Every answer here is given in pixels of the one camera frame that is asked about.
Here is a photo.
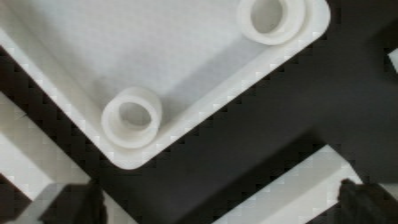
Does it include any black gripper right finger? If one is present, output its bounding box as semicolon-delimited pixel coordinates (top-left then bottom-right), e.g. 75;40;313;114
338;179;398;224

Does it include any white desk tabletop panel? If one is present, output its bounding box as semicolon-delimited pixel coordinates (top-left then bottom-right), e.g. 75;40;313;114
0;0;331;169

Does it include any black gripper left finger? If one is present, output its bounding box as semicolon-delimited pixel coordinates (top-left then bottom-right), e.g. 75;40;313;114
11;181;110;224

